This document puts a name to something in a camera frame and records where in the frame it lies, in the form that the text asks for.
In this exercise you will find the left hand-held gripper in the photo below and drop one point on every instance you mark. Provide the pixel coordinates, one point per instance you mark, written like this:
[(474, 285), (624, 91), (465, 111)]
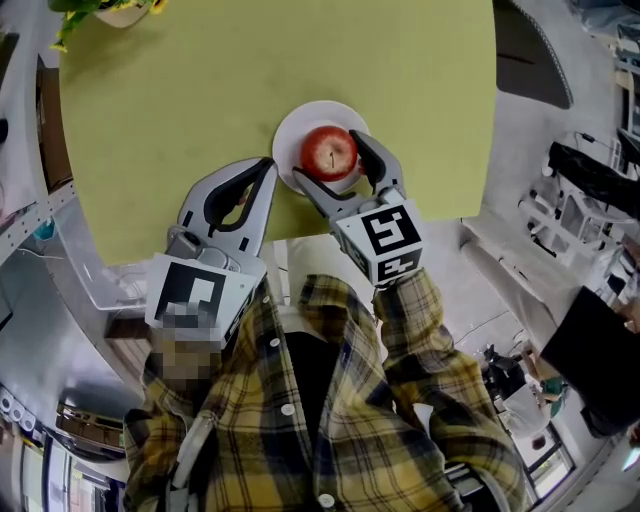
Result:
[(190, 295)]

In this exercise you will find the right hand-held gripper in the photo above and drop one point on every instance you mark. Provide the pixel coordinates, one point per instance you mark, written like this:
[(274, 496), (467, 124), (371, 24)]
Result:
[(385, 235)]

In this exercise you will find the red apple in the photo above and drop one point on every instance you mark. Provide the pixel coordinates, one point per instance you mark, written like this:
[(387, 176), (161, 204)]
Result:
[(325, 150)]

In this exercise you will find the white round plate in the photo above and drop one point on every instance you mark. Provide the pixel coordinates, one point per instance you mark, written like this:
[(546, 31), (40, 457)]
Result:
[(310, 117)]

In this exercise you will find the person's right forearm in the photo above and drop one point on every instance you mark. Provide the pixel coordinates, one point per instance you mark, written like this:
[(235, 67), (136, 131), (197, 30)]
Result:
[(420, 360)]

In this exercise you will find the person's left forearm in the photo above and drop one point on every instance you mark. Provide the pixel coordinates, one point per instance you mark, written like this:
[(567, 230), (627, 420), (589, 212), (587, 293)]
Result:
[(172, 360)]

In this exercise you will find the brown cardboard box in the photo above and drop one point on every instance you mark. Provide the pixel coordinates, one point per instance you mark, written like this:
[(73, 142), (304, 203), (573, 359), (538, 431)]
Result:
[(52, 130)]

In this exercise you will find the white metal rack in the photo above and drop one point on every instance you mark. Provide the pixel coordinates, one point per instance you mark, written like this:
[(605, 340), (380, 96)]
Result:
[(565, 215)]

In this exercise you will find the person's torso in plaid shirt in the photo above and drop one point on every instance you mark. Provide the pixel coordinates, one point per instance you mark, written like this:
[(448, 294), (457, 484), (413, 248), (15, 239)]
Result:
[(310, 400)]

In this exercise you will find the black cloth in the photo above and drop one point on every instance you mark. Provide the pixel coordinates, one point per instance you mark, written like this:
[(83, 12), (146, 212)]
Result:
[(590, 175)]

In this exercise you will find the potted plant with yellow flowers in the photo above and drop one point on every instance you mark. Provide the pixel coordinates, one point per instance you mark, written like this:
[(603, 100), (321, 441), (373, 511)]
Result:
[(80, 12)]

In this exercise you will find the black flat panel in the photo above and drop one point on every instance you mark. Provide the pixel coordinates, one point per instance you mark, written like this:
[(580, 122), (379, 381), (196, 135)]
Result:
[(595, 350)]

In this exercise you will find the white power strip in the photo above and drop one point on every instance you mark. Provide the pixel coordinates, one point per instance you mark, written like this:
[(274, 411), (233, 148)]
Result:
[(15, 407)]

